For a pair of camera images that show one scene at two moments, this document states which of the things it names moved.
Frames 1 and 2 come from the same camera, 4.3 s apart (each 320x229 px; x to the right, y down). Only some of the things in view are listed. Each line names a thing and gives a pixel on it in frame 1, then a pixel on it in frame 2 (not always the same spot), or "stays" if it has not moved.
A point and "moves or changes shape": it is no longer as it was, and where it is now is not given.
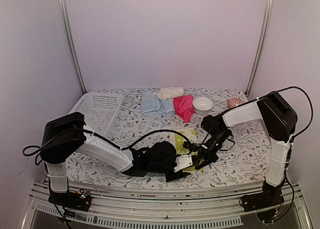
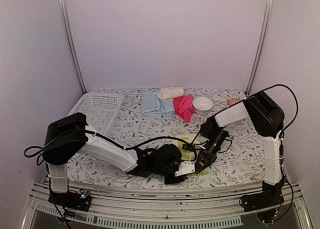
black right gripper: [210, 157] stays
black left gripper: [180, 176] stays
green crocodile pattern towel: [190, 133] moves or changes shape
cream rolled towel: [169, 92] stays
